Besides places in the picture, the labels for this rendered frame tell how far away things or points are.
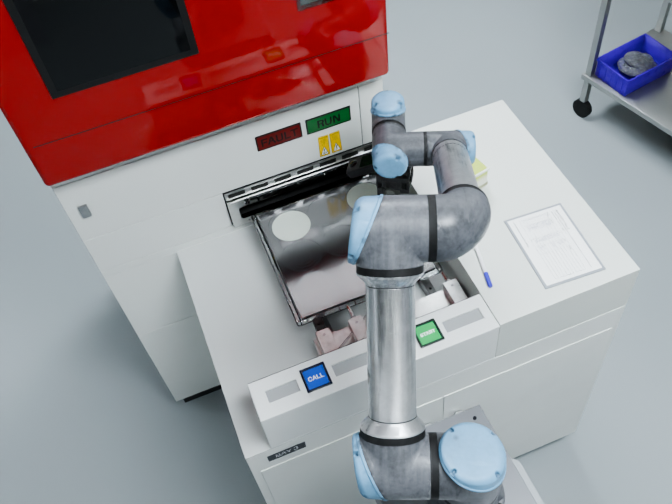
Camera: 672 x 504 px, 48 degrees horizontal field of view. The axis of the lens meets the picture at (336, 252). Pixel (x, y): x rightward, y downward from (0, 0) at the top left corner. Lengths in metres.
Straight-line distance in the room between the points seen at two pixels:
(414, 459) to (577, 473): 1.31
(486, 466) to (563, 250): 0.64
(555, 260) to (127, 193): 1.01
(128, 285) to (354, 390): 0.77
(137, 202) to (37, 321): 1.34
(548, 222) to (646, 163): 1.59
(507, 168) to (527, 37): 2.04
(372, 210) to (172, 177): 0.74
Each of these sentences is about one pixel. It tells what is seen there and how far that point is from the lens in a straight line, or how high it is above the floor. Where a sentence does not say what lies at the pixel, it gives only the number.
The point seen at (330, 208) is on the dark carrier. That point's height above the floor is 0.90.
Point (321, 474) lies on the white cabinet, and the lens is 1.95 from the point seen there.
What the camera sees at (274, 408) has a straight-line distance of 1.60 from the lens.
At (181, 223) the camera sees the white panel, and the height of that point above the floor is 0.92.
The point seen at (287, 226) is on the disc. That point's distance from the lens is 1.94.
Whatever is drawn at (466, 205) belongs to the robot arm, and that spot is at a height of 1.42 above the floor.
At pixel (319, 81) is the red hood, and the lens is 1.74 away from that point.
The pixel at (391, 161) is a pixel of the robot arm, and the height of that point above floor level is 1.23.
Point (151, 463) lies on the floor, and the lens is 2.70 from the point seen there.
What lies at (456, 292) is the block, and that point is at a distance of 1.78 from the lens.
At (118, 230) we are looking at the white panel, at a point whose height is 0.97.
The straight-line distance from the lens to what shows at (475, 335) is 1.66.
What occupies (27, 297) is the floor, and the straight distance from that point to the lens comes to 3.24.
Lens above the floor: 2.39
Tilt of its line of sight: 53 degrees down
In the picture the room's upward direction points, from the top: 8 degrees counter-clockwise
